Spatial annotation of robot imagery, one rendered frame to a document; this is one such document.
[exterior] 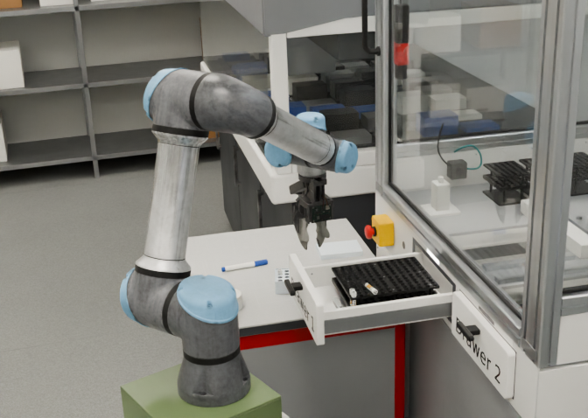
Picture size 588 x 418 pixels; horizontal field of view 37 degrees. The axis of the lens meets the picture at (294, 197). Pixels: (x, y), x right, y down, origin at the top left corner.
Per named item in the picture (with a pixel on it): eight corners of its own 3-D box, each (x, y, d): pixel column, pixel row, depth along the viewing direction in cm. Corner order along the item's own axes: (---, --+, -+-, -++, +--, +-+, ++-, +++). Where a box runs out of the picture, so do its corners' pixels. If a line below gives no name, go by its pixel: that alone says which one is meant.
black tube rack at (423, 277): (351, 322, 211) (351, 297, 209) (332, 289, 227) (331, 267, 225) (438, 310, 216) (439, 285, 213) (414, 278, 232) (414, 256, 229)
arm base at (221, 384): (197, 415, 174) (193, 372, 170) (165, 381, 186) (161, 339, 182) (264, 391, 181) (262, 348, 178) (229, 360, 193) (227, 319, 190)
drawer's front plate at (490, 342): (505, 400, 182) (507, 353, 178) (451, 332, 209) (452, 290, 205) (513, 399, 183) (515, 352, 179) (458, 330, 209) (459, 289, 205)
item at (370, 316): (323, 336, 206) (322, 313, 204) (297, 288, 230) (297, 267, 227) (483, 312, 214) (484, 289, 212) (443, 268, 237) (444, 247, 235)
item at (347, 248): (321, 260, 262) (321, 254, 262) (316, 248, 270) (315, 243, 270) (363, 255, 264) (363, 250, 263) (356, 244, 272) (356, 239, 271)
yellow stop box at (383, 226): (376, 247, 250) (376, 224, 247) (369, 238, 256) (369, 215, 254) (394, 246, 251) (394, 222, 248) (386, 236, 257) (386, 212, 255)
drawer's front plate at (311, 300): (317, 346, 205) (316, 304, 201) (290, 291, 231) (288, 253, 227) (325, 345, 205) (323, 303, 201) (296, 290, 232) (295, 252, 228)
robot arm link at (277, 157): (298, 142, 204) (325, 129, 212) (259, 135, 210) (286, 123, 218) (299, 174, 206) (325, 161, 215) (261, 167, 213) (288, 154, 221)
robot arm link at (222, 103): (248, 70, 166) (366, 139, 207) (203, 65, 172) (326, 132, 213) (231, 128, 165) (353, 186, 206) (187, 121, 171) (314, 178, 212)
